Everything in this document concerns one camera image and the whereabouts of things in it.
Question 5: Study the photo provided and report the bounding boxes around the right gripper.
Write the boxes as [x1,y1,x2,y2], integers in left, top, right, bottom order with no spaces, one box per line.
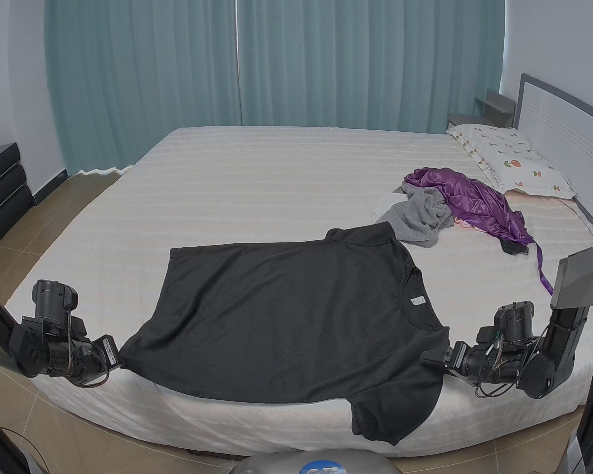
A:
[445,341,500,384]

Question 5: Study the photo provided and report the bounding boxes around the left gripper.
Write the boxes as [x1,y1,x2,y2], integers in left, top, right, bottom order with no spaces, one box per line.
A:
[72,335,125,387]

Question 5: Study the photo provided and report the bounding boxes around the black T-shirt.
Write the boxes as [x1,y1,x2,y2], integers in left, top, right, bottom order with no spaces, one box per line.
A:
[120,221,450,447]

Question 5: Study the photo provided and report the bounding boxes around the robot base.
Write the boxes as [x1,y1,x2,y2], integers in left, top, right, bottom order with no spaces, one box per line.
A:
[232,451,393,474]

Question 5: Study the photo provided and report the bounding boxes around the bed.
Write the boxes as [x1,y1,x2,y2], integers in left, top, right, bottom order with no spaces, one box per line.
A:
[2,73,593,463]

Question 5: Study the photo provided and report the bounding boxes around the black lace garment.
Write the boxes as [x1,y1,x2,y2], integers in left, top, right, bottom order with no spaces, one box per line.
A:
[500,237,530,257]

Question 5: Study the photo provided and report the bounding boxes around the grey garment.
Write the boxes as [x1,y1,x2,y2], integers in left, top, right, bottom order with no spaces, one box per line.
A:
[375,183,458,249]

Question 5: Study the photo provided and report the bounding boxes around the purple satin garment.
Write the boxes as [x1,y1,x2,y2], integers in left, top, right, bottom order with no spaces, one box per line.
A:
[403,166,556,295]

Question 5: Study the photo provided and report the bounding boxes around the white garment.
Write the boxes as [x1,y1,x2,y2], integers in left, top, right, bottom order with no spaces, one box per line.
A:
[371,193,411,221]

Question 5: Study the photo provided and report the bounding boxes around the black chest of drawers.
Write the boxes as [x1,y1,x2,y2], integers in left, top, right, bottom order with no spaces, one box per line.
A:
[0,141,34,263]

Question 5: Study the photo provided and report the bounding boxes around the white printed pillow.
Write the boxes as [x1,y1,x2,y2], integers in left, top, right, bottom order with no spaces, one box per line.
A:
[446,124,578,200]

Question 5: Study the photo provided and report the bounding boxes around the grey bedside table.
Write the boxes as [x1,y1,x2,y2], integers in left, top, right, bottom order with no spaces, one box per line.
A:
[447,89,517,129]

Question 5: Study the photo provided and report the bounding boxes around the blue-green curtain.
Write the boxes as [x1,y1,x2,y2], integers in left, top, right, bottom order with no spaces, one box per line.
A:
[235,0,505,134]
[44,0,243,176]

